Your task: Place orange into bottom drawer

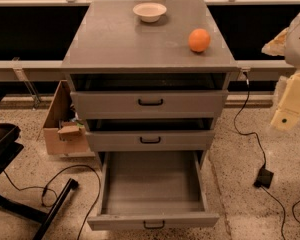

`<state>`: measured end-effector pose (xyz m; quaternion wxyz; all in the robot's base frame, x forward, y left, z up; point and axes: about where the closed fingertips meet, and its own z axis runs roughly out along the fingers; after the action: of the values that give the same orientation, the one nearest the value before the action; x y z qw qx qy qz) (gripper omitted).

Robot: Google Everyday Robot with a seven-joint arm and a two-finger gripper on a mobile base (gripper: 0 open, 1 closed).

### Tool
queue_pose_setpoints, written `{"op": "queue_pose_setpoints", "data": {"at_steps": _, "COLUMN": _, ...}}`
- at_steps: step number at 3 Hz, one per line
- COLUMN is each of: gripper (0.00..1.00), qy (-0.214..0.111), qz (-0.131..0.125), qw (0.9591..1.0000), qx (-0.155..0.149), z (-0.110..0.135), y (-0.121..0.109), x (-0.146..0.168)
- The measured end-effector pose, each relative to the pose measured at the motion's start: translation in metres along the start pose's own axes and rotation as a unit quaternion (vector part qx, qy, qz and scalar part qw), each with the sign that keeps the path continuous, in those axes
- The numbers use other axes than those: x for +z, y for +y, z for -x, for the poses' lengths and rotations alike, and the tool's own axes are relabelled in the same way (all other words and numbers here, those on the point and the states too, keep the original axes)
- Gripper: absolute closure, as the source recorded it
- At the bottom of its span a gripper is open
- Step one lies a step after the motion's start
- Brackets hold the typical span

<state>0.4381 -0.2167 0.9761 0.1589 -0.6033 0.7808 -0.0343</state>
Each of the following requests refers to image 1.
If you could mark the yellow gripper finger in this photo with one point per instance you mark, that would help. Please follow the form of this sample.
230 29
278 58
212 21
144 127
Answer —
276 47
287 113

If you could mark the orange fruit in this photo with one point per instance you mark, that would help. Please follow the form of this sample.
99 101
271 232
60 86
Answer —
199 40

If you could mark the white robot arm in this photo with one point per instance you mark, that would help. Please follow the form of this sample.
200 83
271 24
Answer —
287 44

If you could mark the grey drawer cabinet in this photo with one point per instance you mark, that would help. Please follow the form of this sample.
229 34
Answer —
112 39

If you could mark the grey bottom drawer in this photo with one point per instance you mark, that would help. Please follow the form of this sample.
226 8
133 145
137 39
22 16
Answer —
151 190

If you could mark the grey drawer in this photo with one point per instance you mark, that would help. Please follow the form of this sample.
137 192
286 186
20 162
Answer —
150 134
145 96
151 190

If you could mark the grey top drawer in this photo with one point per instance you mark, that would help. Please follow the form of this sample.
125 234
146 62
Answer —
145 96

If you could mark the grey middle drawer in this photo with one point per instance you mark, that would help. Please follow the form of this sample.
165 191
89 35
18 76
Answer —
150 134

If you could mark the black power adapter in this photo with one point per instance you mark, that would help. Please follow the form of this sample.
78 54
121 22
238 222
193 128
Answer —
264 178

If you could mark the white bowl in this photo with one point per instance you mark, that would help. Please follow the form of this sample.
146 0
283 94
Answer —
149 12

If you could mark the brown cardboard box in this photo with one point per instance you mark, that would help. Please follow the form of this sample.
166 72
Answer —
61 135

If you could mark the grey railing frame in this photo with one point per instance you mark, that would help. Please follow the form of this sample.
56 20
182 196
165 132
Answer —
26 67

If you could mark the black stand frame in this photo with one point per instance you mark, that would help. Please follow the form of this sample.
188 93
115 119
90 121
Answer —
33 178

